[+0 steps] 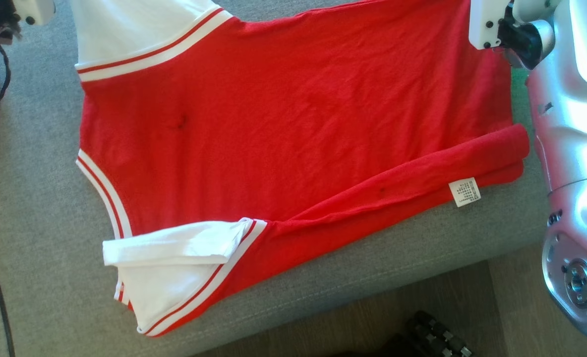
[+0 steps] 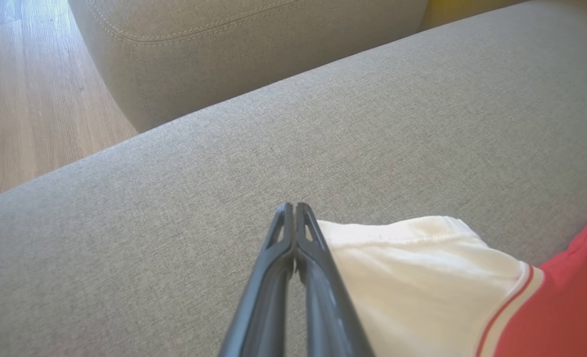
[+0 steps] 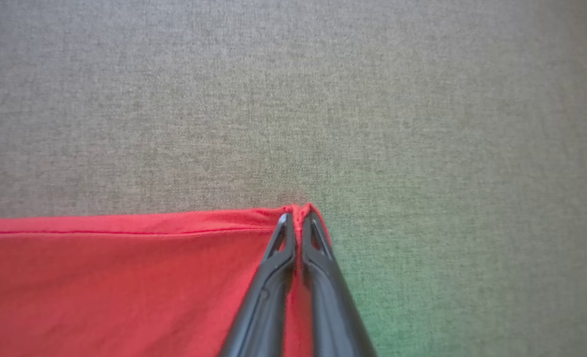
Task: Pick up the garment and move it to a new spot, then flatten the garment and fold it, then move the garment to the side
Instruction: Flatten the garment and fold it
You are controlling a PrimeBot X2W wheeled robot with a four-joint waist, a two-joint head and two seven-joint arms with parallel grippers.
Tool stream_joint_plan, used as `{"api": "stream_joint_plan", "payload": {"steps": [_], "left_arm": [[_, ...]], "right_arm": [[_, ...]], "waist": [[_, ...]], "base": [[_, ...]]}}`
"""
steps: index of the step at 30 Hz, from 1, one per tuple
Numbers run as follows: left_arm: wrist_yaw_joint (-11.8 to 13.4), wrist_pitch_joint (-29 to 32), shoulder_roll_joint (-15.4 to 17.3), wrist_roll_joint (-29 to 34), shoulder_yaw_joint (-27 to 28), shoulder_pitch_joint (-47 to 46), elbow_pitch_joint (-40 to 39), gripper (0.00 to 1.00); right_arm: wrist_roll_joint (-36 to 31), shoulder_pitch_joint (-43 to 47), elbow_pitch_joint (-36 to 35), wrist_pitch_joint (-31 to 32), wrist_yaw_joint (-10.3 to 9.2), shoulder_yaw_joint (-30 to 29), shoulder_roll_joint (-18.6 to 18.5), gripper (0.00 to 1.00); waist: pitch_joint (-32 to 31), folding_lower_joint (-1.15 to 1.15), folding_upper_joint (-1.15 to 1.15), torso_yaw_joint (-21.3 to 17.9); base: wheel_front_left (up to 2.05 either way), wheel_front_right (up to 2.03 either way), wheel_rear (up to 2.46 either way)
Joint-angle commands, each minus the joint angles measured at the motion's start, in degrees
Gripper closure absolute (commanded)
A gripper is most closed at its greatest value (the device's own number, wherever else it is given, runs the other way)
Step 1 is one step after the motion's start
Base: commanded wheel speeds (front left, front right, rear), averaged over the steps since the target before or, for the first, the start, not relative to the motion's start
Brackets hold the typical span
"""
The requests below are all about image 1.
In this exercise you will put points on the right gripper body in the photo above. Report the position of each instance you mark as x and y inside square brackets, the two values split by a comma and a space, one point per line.
[487, 25]

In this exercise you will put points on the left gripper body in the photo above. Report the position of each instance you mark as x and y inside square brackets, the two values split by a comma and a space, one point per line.
[33, 10]

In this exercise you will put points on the red jersey with white trim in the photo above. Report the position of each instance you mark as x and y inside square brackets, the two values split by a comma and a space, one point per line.
[273, 124]

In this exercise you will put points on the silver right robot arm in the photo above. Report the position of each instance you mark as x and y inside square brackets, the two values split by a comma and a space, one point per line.
[576, 148]

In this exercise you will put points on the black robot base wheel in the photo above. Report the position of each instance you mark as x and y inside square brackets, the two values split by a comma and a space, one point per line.
[437, 337]

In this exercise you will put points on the grey fabric sofa seat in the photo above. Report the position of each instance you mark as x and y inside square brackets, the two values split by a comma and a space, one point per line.
[40, 198]

